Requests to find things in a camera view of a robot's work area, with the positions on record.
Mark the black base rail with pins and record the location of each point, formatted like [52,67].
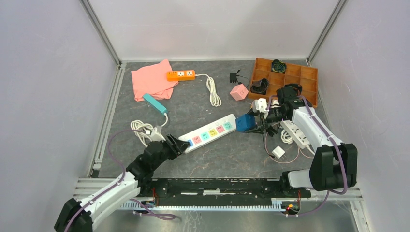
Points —
[220,191]

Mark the white cube plug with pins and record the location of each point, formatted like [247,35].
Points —
[275,103]

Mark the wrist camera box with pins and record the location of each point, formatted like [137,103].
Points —
[155,134]
[260,106]

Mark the small white charger cube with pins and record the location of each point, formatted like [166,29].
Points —
[278,152]

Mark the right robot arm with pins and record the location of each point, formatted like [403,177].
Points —
[334,165]

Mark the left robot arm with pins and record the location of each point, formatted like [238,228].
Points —
[86,214]

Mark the white multicolour power strip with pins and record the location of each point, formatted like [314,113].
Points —
[209,133]

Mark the pink cube plug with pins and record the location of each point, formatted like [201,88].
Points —
[239,92]

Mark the teal power strip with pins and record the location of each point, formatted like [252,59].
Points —
[155,103]

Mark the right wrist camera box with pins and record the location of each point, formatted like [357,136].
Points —
[260,106]

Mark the black charger plug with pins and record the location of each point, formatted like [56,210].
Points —
[233,77]

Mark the blue cube plug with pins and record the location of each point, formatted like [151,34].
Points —
[245,123]

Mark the orange power strip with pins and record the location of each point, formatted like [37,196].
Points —
[184,75]

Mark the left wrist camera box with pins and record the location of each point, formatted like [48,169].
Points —
[155,134]

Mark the blue yellow coiled item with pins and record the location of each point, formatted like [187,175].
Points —
[278,66]

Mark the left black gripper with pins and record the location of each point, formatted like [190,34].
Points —
[178,145]

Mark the orange wooden divided tray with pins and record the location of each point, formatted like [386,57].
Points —
[305,76]

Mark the white power strip right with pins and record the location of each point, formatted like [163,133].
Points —
[295,133]

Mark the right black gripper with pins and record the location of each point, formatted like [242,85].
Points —
[259,129]

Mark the pink cloth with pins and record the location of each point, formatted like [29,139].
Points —
[152,79]

